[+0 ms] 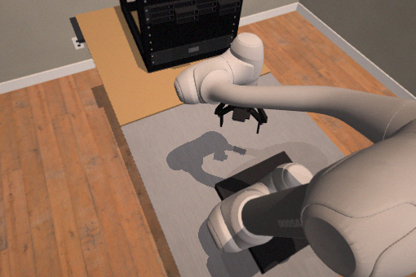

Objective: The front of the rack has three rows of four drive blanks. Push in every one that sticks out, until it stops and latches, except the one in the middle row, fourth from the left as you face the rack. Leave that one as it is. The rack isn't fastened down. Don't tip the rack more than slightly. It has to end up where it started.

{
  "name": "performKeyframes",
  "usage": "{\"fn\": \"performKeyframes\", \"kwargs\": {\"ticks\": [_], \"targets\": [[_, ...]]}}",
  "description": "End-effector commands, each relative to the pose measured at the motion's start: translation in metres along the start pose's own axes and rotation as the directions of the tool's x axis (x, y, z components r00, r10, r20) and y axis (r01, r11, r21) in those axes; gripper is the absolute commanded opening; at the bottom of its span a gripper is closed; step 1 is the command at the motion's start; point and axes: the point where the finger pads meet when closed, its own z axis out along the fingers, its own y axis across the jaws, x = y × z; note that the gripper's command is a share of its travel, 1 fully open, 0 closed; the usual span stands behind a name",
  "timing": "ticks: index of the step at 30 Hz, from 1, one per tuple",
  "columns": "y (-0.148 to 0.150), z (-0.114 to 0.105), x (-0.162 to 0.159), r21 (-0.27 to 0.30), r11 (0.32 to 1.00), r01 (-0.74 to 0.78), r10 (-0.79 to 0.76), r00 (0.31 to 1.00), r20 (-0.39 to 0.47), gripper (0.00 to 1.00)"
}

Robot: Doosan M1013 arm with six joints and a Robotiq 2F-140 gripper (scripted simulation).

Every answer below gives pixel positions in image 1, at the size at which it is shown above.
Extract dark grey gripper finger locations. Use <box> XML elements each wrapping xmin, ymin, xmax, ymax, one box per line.
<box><xmin>215</xmin><ymin>103</ymin><xmax>234</xmax><ymax>127</ymax></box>
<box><xmin>247</xmin><ymin>108</ymin><xmax>268</xmax><ymax>134</ymax></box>

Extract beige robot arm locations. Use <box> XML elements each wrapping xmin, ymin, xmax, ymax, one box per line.
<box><xmin>174</xmin><ymin>33</ymin><xmax>416</xmax><ymax>277</ymax></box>

